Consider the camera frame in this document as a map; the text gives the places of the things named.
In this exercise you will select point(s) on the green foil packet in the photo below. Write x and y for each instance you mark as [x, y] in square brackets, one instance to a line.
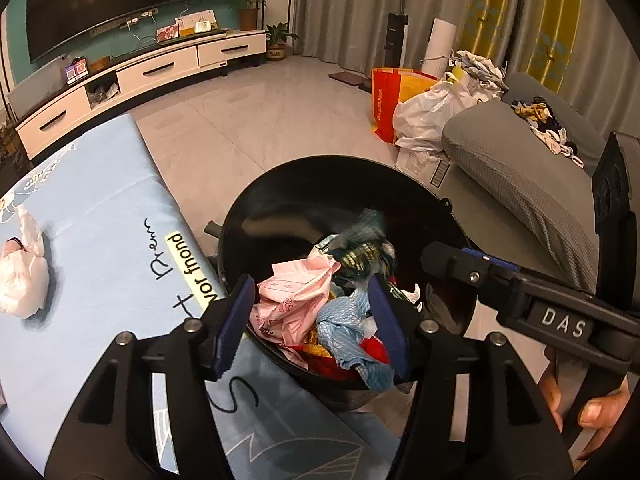
[360, 256]

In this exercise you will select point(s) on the white television cabinet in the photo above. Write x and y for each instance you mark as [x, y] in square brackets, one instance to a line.
[150, 67]

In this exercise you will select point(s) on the pink packet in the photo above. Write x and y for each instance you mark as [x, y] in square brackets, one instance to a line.
[290, 300]

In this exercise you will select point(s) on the blue floral tablecloth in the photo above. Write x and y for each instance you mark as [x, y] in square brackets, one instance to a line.
[100, 200]

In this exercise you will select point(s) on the blue waffle cloth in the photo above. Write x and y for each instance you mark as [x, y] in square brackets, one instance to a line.
[340, 330]

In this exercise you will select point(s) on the crumpled white plastic bag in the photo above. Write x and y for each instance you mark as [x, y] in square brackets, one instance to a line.
[22, 285]

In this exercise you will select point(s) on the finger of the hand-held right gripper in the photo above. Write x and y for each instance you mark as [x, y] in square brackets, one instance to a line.
[450, 262]

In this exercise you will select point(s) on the brown floor mat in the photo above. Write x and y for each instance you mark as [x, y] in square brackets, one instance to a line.
[350, 80]

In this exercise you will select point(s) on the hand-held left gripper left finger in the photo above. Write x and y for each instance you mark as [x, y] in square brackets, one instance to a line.
[232, 327]

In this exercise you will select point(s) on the small potted plant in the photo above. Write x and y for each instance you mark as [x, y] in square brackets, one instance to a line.
[277, 45]

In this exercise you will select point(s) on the grey panel heater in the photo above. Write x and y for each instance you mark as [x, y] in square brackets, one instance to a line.
[35, 85]

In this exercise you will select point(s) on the pile of clothes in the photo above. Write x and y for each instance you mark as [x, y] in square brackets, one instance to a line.
[550, 130]

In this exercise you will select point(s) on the red picture card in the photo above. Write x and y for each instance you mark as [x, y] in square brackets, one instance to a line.
[168, 34]

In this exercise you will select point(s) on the orange shopping bag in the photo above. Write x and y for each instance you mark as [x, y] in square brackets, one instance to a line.
[385, 105]

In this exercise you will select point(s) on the person's right hand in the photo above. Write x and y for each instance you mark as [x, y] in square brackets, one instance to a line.
[600, 412]

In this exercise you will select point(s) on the white desk calendar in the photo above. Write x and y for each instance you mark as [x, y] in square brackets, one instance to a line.
[197, 22]

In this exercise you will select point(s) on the white cardboard box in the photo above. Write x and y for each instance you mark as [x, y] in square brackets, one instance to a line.
[420, 167]

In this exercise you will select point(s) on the small wooden box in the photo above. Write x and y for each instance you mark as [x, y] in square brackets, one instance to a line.
[99, 63]

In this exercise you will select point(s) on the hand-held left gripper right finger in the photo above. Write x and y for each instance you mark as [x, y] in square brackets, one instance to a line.
[390, 332]

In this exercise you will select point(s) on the potted plant terracotta pot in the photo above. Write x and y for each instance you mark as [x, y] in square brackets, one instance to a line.
[248, 10]

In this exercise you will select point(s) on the clear plastic wrapper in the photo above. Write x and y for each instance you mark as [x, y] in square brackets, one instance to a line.
[30, 225]

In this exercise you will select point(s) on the white paper roll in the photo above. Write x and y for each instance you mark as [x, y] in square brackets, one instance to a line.
[440, 45]

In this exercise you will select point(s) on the black upright vacuum cleaner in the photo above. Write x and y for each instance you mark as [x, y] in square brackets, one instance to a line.
[396, 35]

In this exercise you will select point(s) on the yellow patterned curtain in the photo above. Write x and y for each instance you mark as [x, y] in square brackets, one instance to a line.
[560, 25]
[490, 10]

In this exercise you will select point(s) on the large white plastic bag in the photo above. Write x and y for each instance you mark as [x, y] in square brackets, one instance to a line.
[425, 120]

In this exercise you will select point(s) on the grey sofa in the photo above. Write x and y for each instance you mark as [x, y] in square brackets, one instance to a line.
[515, 160]

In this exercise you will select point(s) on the crumpled grey cloth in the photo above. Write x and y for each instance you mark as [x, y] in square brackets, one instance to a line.
[480, 67]

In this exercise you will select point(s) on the grey curtain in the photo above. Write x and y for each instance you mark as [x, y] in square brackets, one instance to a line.
[350, 5]

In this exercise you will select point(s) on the black trash bin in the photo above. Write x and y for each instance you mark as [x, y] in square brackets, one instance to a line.
[280, 200]

